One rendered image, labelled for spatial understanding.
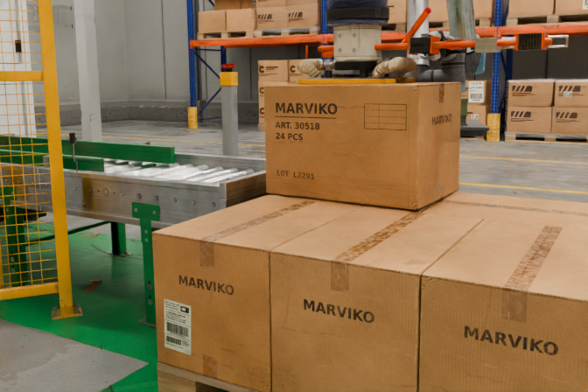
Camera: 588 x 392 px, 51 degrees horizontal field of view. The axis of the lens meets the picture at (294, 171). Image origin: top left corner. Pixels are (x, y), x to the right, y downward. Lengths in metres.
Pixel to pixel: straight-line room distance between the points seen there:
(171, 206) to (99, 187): 0.38
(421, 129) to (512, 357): 0.84
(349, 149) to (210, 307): 0.72
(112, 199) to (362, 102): 1.11
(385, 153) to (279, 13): 8.67
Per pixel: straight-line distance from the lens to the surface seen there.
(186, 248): 1.75
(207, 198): 2.26
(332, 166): 2.14
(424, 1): 2.56
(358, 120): 2.07
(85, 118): 5.56
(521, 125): 9.28
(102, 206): 2.64
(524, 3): 9.37
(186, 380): 1.91
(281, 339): 1.66
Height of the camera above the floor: 0.99
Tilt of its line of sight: 9 degrees down
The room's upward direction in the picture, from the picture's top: 1 degrees counter-clockwise
